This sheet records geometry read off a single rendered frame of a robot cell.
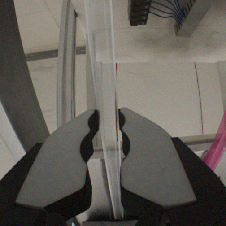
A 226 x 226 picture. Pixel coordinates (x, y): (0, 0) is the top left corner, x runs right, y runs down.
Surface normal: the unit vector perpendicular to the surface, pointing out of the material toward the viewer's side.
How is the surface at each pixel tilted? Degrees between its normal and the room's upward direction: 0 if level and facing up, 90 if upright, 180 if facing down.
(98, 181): 46
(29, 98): 90
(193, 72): 90
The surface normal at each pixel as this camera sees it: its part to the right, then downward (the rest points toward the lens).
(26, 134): 1.00, -0.05
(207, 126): -0.03, -0.11
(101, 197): 0.01, 0.62
